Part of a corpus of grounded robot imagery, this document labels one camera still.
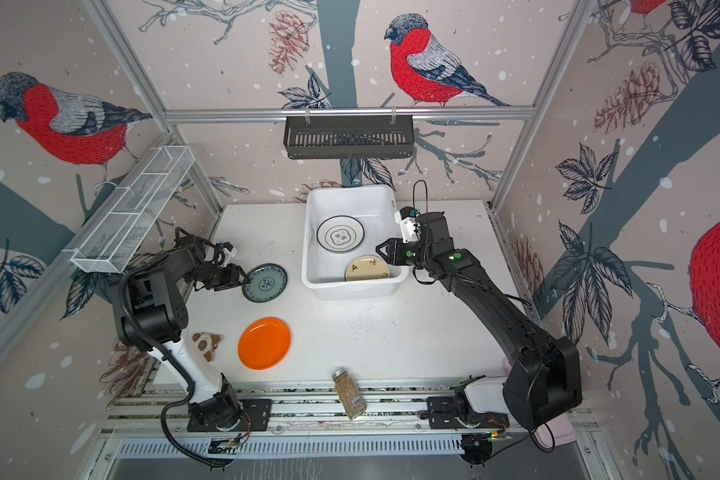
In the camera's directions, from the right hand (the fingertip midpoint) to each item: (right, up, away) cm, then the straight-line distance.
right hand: (378, 251), depth 79 cm
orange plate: (-34, -28, +8) cm, 45 cm away
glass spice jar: (-7, -35, -6) cm, 36 cm away
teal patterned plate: (-37, -12, +20) cm, 44 cm away
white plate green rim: (-13, +4, +32) cm, 34 cm away
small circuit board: (-38, -47, -7) cm, 61 cm away
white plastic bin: (-18, -8, +22) cm, 30 cm away
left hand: (-45, -11, +16) cm, 49 cm away
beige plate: (-3, -7, +22) cm, 24 cm away
